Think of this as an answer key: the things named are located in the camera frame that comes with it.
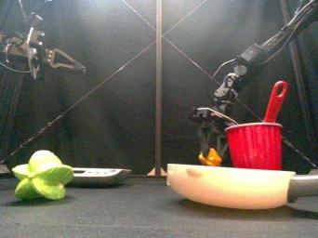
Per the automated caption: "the orange toy squash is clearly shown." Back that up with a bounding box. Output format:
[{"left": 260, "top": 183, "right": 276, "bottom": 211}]
[{"left": 197, "top": 147, "right": 223, "bottom": 167}]

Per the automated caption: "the red plastic cup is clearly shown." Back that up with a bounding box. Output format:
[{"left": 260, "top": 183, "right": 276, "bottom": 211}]
[{"left": 224, "top": 122, "right": 284, "bottom": 171}]

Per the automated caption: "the grey flat plastic device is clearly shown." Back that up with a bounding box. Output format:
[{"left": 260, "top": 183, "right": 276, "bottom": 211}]
[{"left": 65, "top": 166, "right": 132, "bottom": 188}]

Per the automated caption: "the green toy star fruit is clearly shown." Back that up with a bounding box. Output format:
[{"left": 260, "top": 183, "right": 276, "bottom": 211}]
[{"left": 10, "top": 150, "right": 76, "bottom": 201}]

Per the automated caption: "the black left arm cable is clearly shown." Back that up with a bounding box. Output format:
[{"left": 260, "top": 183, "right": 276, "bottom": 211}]
[{"left": 0, "top": 60, "right": 30, "bottom": 74}]

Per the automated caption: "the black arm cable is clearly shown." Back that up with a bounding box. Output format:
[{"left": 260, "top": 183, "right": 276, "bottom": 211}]
[
  {"left": 0, "top": 60, "right": 30, "bottom": 74},
  {"left": 210, "top": 57, "right": 239, "bottom": 79}
]

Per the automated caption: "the thin diagonal brace wire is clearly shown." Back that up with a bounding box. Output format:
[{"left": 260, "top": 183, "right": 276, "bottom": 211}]
[
  {"left": 120, "top": 0, "right": 318, "bottom": 169},
  {"left": 0, "top": 0, "right": 208, "bottom": 165}
]

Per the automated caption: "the cream pan with grey handle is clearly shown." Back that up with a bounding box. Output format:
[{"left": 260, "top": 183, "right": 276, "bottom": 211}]
[{"left": 165, "top": 163, "right": 318, "bottom": 210}]

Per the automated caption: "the frame post foot bracket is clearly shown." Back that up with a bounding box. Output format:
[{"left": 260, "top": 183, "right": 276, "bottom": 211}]
[{"left": 147, "top": 166, "right": 168, "bottom": 178}]

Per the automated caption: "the vertical metal frame post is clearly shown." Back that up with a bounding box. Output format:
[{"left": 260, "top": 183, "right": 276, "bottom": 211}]
[{"left": 153, "top": 0, "right": 164, "bottom": 177}]

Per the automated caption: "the red utensil with loop handle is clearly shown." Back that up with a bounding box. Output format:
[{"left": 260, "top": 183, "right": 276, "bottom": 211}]
[{"left": 262, "top": 80, "right": 290, "bottom": 125}]

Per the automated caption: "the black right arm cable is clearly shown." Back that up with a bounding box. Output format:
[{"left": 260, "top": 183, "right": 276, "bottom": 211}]
[{"left": 210, "top": 57, "right": 239, "bottom": 79}]

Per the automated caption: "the dark slanted frame post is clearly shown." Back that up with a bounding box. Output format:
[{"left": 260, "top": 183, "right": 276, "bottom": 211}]
[{"left": 279, "top": 0, "right": 318, "bottom": 152}]

